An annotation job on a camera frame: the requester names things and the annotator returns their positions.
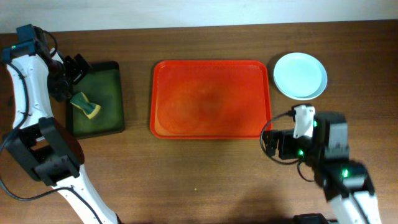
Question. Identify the dark green tray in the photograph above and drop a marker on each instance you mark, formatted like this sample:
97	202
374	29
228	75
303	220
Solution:
102	86

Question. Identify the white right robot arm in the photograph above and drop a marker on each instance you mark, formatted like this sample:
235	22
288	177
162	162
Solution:
346	184

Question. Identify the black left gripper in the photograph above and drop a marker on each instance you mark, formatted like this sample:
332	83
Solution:
72	69

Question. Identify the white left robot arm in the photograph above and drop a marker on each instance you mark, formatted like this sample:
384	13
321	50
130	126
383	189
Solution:
38	142

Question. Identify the yellow green sponge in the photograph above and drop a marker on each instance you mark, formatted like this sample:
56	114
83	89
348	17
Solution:
81	101

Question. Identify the light blue plate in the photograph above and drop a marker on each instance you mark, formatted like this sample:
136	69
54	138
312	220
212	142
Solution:
300	76

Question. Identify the red plastic tray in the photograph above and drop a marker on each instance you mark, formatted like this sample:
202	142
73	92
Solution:
209	99

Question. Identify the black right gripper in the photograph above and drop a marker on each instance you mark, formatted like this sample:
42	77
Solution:
281	144

